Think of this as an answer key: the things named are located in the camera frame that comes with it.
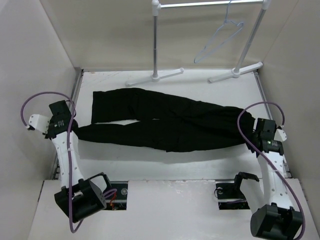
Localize black trousers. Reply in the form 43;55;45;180
75;88;255;153

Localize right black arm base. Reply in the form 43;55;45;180
213;181;250;210

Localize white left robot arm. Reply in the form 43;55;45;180
46;100;117;224

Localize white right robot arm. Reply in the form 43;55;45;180
231;118;304;240

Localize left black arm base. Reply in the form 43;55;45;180
103;181;129;211

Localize white garment rack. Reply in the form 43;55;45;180
124;0;272;87

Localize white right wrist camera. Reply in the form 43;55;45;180
274;126;288;143

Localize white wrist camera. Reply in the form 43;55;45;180
27;114;50;134
274;126;288;143

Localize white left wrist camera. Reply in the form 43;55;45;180
27;114;50;134

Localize left aluminium table rail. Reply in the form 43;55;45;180
46;68;83;180

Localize light blue wire hanger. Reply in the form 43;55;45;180
193;0;245;64

